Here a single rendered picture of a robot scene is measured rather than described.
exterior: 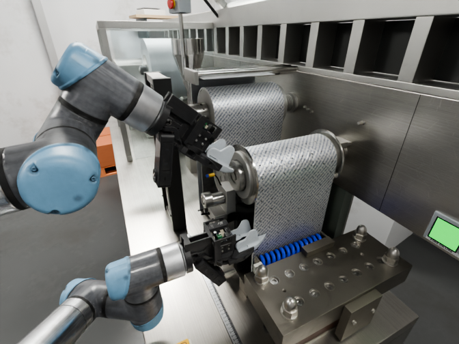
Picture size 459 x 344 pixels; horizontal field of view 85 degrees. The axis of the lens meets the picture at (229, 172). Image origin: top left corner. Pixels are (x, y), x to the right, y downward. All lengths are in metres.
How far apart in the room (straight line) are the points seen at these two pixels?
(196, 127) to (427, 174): 0.49
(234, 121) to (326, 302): 0.51
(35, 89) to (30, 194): 3.70
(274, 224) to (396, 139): 0.35
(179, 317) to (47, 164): 0.56
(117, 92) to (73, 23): 3.55
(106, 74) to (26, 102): 3.63
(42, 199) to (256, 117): 0.60
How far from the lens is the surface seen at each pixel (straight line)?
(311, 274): 0.69
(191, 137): 0.48
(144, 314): 0.64
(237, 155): 0.58
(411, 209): 0.72
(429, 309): 2.24
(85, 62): 0.43
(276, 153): 0.59
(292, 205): 0.66
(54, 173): 0.31
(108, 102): 0.44
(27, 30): 3.96
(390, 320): 0.86
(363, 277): 0.73
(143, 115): 0.44
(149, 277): 0.56
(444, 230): 0.69
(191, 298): 0.79
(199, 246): 0.57
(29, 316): 2.20
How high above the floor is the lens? 1.55
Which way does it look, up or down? 29 degrees down
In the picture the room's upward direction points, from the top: straight up
